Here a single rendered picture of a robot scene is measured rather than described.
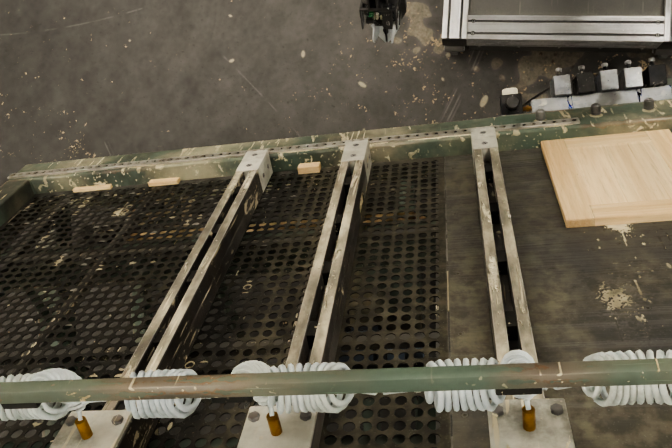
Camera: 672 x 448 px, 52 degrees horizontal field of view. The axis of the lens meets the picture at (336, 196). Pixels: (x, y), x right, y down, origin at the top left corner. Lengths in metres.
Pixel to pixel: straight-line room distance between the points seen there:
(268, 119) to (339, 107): 0.30
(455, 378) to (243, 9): 2.44
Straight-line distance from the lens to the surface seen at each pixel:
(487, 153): 1.74
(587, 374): 0.80
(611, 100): 2.08
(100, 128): 3.20
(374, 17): 1.39
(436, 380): 0.80
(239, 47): 3.01
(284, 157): 1.92
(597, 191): 1.64
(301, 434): 0.98
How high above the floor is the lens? 2.75
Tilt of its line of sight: 79 degrees down
